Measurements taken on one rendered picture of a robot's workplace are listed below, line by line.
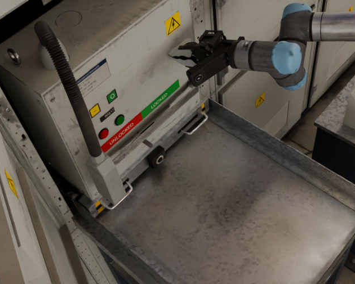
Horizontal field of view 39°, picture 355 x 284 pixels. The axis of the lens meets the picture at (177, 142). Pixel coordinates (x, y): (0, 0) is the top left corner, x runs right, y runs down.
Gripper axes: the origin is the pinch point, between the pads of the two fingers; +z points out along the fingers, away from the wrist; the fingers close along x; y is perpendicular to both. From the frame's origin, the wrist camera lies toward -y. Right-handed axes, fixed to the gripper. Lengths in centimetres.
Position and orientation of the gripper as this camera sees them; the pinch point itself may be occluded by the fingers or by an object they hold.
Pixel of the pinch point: (171, 56)
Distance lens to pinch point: 139.0
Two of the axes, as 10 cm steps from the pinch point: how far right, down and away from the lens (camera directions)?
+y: 4.6, -7.4, 4.9
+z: -8.3, -1.5, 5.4
